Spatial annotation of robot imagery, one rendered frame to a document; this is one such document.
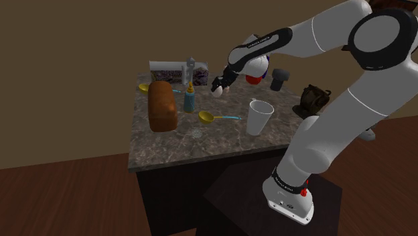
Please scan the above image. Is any white red blue round object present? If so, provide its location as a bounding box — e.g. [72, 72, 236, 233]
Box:
[245, 54, 271, 86]

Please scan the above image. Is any blue bottle with yellow top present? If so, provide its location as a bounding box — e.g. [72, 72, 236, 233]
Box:
[183, 81, 196, 115]

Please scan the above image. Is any black mushroom-shaped object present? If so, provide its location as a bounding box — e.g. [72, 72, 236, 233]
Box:
[269, 68, 291, 92]

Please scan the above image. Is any white cup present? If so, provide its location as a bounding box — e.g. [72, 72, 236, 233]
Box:
[245, 99, 275, 137]

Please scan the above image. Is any marble top kitchen island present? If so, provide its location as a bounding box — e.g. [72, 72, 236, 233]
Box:
[127, 71, 315, 236]

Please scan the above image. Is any brown bread loaf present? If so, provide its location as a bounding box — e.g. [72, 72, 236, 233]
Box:
[147, 80, 179, 133]

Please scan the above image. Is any dark brown bag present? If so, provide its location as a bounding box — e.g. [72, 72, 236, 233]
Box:
[291, 84, 332, 120]

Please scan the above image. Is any dark robot stand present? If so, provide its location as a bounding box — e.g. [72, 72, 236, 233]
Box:
[195, 156, 344, 236]

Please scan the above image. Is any yellow ladle with blue handle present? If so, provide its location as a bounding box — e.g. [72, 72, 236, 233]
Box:
[198, 111, 242, 125]
[138, 83, 182, 96]

